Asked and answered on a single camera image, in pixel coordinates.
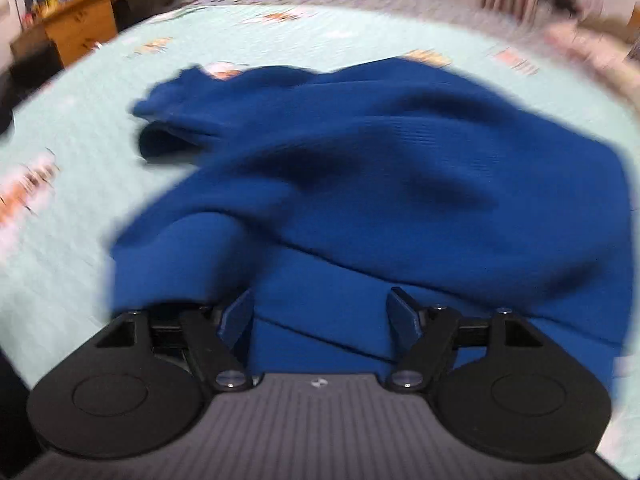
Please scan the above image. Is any blue knit sweater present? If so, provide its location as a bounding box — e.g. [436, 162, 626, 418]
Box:
[111, 58, 634, 385]

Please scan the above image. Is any bee pattern quilted bedspread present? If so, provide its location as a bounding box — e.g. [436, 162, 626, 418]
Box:
[1, 0, 639, 479]

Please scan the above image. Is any floral pink pillow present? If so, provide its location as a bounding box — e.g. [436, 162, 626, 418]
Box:
[544, 22, 639, 110]

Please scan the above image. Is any wooden desk with drawers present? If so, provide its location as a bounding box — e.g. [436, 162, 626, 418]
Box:
[10, 0, 118, 67]

